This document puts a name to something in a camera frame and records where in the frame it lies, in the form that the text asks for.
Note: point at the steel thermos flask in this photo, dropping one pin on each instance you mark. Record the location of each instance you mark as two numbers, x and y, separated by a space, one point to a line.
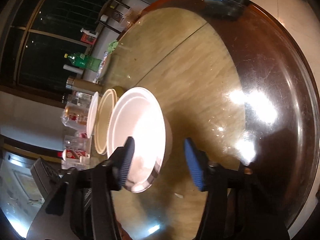
82 86

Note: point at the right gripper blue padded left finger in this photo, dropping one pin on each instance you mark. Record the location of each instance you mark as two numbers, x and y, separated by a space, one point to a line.
108 176

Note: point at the bagged liquor bottle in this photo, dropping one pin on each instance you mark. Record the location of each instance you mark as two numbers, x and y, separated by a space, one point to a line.
75 117

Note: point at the clear glass mug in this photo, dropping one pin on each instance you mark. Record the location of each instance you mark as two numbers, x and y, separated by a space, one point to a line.
75 143

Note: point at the dark wooden chair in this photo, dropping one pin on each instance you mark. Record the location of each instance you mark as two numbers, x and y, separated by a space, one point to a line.
117 16

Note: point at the white foam bowl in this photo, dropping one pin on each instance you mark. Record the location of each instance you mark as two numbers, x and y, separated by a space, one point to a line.
137 114
92 113

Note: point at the cream plastic bowl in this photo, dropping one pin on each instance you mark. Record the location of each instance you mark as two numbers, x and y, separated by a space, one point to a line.
104 112

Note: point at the green plastic bottle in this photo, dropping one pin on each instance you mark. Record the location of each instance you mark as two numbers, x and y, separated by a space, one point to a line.
83 61

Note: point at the gold glitter placemat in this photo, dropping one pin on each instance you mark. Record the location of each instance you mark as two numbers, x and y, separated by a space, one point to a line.
119 91

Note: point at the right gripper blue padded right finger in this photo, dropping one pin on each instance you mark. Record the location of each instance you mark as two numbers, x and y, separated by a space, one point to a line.
214 179

